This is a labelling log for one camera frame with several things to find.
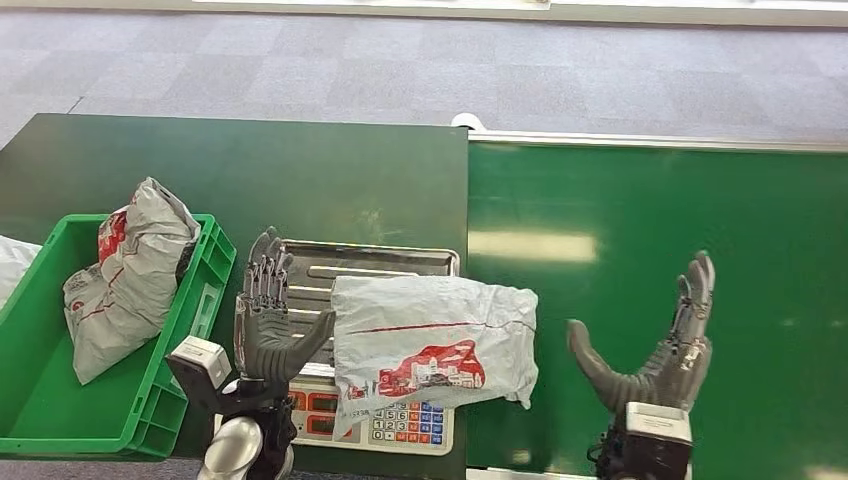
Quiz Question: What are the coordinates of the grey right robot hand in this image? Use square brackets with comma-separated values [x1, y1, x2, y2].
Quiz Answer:
[566, 250, 717, 415]

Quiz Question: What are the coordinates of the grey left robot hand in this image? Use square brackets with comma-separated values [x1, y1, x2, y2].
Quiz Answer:
[233, 226, 337, 386]

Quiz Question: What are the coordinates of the grey mailer package red print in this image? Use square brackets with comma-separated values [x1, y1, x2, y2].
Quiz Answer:
[329, 274, 540, 444]

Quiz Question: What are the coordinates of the crumpled grey mailer package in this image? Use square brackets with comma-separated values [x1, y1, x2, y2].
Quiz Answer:
[62, 176, 202, 387]

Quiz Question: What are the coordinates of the green conveyor belt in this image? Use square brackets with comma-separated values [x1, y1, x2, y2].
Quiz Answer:
[466, 131, 848, 480]

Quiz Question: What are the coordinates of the steel ribbed weighing tray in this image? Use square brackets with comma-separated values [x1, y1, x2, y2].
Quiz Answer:
[281, 239, 461, 372]

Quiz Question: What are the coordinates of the white electronic scale body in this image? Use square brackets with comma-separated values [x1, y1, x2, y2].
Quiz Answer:
[284, 362, 457, 458]

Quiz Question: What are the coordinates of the green plastic crate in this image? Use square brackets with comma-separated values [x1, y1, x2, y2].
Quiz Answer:
[0, 213, 238, 463]

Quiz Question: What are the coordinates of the white plastic bag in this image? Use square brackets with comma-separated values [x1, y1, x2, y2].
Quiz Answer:
[0, 235, 42, 309]

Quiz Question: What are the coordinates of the white window sill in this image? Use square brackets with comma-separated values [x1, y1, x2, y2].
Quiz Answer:
[0, 0, 848, 28]

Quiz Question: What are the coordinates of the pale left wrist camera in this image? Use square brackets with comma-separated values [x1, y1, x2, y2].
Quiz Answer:
[166, 335, 233, 399]

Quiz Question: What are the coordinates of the silver conveyor side rail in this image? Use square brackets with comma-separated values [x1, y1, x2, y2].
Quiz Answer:
[468, 130, 848, 154]

